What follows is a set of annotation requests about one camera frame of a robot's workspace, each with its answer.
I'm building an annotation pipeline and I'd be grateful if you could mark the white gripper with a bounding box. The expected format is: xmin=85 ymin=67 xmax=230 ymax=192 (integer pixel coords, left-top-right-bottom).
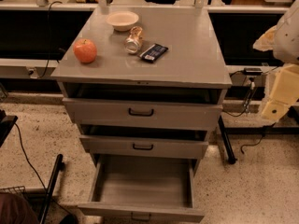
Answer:
xmin=261 ymin=63 xmax=299 ymax=121

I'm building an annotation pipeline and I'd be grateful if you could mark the grey bottom drawer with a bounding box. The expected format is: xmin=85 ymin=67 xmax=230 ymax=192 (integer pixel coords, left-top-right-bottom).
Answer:
xmin=78 ymin=155 xmax=204 ymax=223

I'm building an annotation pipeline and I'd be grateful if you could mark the grey drawer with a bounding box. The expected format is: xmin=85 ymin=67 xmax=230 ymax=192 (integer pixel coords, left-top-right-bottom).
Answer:
xmin=63 ymin=84 xmax=221 ymax=131
xmin=80 ymin=126 xmax=208 ymax=160
xmin=78 ymin=155 xmax=204 ymax=223

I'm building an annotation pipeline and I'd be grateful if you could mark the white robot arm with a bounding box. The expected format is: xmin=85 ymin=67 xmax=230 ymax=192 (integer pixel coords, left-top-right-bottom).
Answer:
xmin=253 ymin=0 xmax=299 ymax=121

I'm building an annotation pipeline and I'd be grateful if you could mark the grey drawer cabinet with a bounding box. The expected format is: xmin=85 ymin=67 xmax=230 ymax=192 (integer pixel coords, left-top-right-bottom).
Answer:
xmin=50 ymin=6 xmax=233 ymax=173

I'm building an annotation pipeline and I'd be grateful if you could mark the grey middle drawer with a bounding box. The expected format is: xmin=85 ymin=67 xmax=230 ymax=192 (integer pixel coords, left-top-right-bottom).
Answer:
xmin=80 ymin=126 xmax=208 ymax=160

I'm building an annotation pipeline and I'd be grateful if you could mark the grey top drawer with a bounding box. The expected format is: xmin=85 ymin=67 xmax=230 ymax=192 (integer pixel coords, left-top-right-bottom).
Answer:
xmin=63 ymin=84 xmax=221 ymax=131

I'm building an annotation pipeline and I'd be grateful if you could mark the black power adapter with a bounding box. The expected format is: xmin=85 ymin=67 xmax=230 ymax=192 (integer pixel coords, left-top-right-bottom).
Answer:
xmin=243 ymin=67 xmax=263 ymax=76

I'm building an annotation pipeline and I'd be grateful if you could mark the black table leg right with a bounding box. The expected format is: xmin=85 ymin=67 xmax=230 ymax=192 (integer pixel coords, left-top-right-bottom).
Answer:
xmin=218 ymin=117 xmax=237 ymax=164

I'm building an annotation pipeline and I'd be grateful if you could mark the dark blue snack bar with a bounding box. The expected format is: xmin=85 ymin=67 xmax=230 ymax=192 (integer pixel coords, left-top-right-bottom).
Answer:
xmin=139 ymin=44 xmax=168 ymax=63

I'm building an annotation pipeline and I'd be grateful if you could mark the clear glass jar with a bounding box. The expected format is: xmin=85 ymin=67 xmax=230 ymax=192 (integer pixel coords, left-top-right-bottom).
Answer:
xmin=124 ymin=26 xmax=143 ymax=54

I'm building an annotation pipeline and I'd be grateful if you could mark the white bowl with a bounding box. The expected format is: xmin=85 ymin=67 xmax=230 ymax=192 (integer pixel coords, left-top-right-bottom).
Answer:
xmin=106 ymin=11 xmax=139 ymax=32

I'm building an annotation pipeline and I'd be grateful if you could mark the red apple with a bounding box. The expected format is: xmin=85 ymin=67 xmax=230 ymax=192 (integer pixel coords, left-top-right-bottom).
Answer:
xmin=73 ymin=38 xmax=97 ymax=63

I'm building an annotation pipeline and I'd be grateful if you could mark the black metal leg left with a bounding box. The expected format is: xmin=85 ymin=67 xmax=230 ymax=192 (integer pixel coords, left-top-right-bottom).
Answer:
xmin=38 ymin=154 xmax=63 ymax=224

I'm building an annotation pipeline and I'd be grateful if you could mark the black floor cable right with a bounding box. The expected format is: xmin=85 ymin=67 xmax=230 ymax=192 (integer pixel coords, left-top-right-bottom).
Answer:
xmin=239 ymin=124 xmax=275 ymax=155

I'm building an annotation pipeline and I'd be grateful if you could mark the black floor cable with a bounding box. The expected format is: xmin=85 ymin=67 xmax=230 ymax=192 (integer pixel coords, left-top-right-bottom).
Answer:
xmin=13 ymin=121 xmax=48 ymax=191
xmin=239 ymin=124 xmax=275 ymax=155

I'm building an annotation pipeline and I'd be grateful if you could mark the black floor cable left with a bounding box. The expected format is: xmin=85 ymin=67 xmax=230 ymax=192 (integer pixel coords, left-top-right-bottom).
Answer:
xmin=13 ymin=121 xmax=48 ymax=191

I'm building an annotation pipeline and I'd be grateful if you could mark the wire basket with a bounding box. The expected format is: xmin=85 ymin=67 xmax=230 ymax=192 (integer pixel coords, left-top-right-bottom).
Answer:
xmin=0 ymin=186 xmax=25 ymax=197

